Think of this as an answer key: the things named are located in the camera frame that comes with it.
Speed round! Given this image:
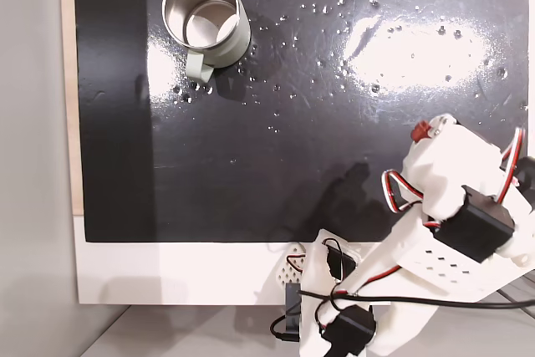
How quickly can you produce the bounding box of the small red cube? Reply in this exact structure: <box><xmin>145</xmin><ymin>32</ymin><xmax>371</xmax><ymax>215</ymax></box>
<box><xmin>411</xmin><ymin>121</ymin><xmax>432</xmax><ymax>144</ymax></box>

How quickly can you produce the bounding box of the black glossy mat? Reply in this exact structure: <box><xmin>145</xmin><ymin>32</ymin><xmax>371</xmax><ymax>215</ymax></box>
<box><xmin>73</xmin><ymin>0</ymin><xmax>535</xmax><ymax>244</ymax></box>

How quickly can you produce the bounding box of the black table clamp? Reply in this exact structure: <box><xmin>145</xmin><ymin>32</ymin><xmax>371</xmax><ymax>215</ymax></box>
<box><xmin>283</xmin><ymin>283</ymin><xmax>303</xmax><ymax>344</ymax></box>

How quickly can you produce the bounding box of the light wooden board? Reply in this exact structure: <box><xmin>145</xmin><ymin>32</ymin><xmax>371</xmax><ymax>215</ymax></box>
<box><xmin>59</xmin><ymin>0</ymin><xmax>86</xmax><ymax>217</ymax></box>

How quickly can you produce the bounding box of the red white black servo cable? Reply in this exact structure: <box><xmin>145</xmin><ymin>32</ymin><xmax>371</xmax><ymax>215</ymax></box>
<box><xmin>496</xmin><ymin>125</ymin><xmax>528</xmax><ymax>204</ymax></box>
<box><xmin>381</xmin><ymin>168</ymin><xmax>424</xmax><ymax>214</ymax></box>

